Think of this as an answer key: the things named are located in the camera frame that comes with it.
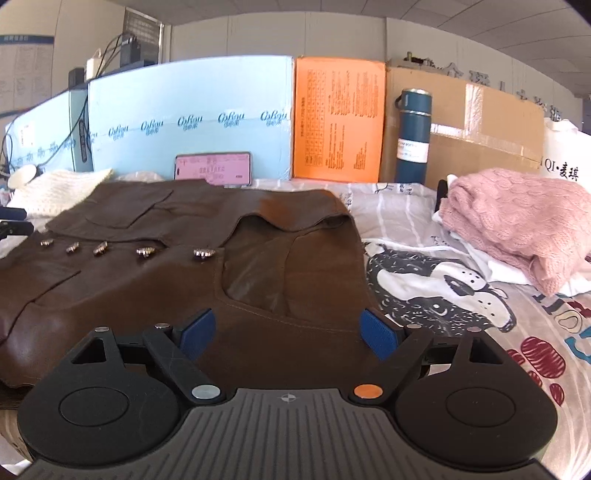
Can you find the orange cardboard box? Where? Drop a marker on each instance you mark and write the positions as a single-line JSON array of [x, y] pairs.
[[339, 115]]

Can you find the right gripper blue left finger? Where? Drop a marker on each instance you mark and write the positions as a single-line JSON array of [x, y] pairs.
[[195, 334]]

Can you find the pink knitted sweater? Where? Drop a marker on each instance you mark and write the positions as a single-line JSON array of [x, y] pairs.
[[538, 225]]

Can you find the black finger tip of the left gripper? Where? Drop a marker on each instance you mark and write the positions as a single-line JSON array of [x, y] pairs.
[[13, 222]]

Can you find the smartphone with pink screen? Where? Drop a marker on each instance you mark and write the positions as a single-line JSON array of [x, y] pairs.
[[228, 169]]

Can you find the dark blue thermos bottle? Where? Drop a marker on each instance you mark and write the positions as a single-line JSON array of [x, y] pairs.
[[415, 109]]

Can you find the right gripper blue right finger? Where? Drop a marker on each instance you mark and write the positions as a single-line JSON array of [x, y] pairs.
[[380, 334]]

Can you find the white knitted garment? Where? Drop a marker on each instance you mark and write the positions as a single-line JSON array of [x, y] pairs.
[[53, 192]]

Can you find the patterned bed sheet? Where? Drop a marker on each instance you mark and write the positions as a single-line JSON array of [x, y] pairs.
[[489, 382]]

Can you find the white shopping bag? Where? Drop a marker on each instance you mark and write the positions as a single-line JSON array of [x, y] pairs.
[[566, 153]]

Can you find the brown leather jacket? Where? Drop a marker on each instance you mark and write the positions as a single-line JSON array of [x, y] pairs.
[[283, 273]]

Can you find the brown cardboard box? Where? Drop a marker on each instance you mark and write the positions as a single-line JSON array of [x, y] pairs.
[[474, 127]]

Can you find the white folded shirt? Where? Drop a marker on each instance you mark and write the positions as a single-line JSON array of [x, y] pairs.
[[498, 271]]

